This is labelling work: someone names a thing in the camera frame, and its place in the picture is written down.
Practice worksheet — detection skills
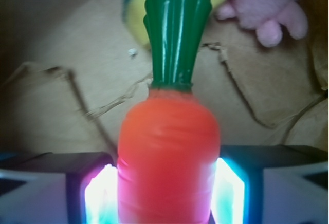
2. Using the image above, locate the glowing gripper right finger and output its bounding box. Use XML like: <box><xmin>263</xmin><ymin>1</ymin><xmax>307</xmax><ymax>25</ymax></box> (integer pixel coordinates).
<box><xmin>210</xmin><ymin>145</ymin><xmax>328</xmax><ymax>223</ymax></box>

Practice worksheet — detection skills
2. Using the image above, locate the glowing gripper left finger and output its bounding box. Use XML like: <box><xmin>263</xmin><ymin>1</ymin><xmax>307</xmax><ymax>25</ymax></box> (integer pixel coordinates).
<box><xmin>1</xmin><ymin>152</ymin><xmax>118</xmax><ymax>223</ymax></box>

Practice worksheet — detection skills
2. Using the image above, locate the orange toy carrot green top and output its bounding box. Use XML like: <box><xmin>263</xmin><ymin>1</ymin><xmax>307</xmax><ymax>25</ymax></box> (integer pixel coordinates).
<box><xmin>117</xmin><ymin>0</ymin><xmax>220</xmax><ymax>223</ymax></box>

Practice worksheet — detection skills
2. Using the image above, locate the brown paper bag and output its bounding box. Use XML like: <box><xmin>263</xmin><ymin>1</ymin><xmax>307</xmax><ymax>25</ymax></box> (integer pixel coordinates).
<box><xmin>1</xmin><ymin>0</ymin><xmax>328</xmax><ymax>154</ymax></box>

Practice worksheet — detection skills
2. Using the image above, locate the small white crumb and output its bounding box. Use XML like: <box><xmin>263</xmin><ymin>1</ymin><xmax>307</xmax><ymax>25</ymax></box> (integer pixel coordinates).
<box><xmin>128</xmin><ymin>48</ymin><xmax>138</xmax><ymax>58</ymax></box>

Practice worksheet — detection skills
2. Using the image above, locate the pink plush bunny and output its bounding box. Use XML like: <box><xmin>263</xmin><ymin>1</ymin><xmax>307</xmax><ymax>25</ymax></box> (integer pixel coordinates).
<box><xmin>215</xmin><ymin>0</ymin><xmax>308</xmax><ymax>48</ymax></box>

